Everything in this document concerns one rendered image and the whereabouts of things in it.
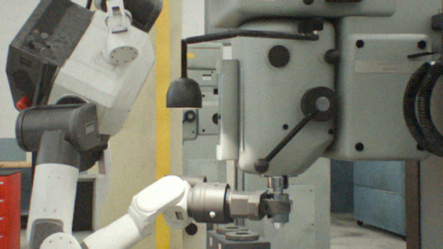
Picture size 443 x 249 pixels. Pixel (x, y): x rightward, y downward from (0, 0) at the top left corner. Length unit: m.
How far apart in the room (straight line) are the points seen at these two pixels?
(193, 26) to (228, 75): 9.26
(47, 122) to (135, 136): 1.62
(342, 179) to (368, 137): 9.89
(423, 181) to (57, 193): 0.83
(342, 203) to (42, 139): 9.95
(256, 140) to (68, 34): 0.55
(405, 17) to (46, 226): 0.84
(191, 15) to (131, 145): 7.65
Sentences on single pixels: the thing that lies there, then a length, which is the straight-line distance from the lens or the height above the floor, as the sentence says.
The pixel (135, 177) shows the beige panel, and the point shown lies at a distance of 3.18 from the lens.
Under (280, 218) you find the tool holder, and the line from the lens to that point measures 1.49.
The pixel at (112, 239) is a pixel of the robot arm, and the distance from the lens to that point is 1.51.
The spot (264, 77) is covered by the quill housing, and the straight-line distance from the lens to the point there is 1.40.
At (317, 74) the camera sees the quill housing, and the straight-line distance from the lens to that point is 1.43.
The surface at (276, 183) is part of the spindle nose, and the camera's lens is 1.48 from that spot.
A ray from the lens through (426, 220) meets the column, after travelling 1.72.
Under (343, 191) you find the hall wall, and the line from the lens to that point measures 11.35.
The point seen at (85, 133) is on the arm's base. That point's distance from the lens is 1.56.
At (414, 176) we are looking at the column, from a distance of 1.74.
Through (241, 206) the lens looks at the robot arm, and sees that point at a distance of 1.48.
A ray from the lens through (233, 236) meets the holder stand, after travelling 1.84.
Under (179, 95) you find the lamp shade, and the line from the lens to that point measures 1.36.
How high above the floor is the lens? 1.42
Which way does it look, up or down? level
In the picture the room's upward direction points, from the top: straight up
